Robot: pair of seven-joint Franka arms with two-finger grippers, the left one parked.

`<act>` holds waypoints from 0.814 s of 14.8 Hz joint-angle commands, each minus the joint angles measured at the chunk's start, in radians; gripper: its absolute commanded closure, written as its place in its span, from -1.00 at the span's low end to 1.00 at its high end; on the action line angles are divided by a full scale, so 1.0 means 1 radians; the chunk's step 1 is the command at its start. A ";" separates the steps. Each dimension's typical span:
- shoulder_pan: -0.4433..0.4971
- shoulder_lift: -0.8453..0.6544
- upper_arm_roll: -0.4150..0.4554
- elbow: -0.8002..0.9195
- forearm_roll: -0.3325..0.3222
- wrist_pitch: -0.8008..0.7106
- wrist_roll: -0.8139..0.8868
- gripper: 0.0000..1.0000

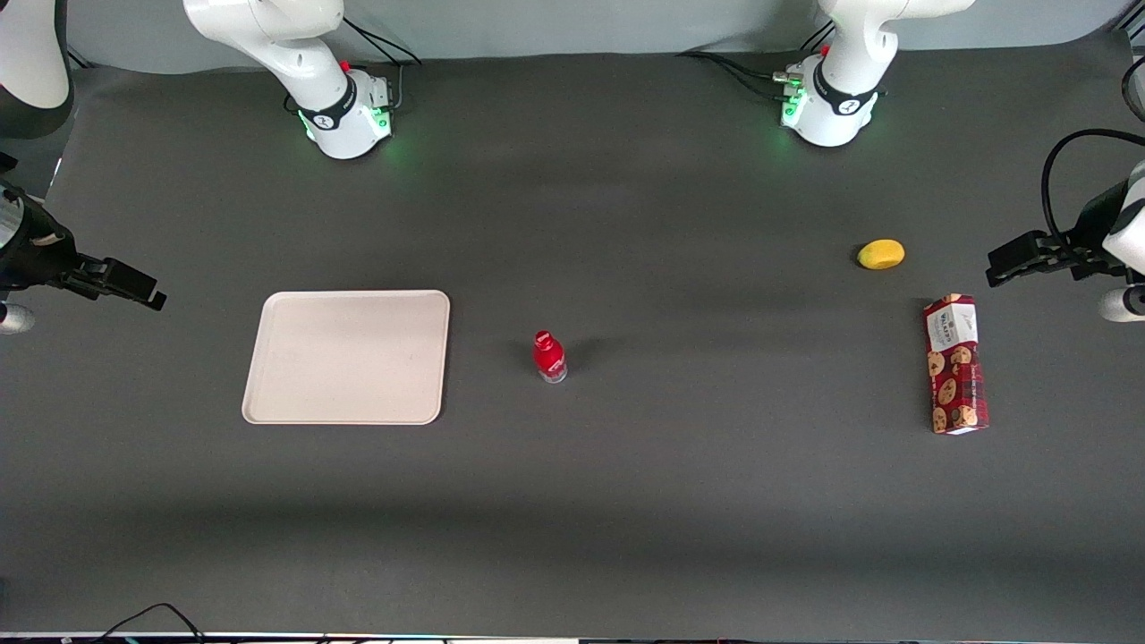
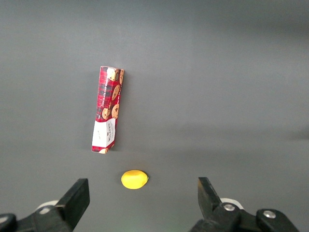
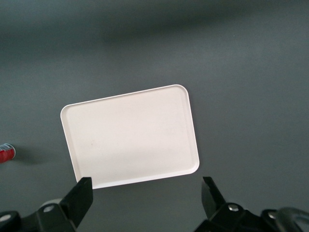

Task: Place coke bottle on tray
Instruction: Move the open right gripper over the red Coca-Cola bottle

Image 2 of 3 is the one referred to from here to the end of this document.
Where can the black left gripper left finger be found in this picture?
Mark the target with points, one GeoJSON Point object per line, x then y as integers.
{"type": "Point", "coordinates": [72, 205]}

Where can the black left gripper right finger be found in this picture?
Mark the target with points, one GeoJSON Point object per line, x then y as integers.
{"type": "Point", "coordinates": [210, 200]}

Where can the yellow lemon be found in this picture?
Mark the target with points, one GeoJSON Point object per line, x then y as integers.
{"type": "Point", "coordinates": [134, 179]}

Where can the red tartan cookie box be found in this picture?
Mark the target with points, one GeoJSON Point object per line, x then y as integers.
{"type": "Point", "coordinates": [108, 108]}

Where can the dark grey table cover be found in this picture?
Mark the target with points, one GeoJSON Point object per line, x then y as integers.
{"type": "Point", "coordinates": [217, 72]}

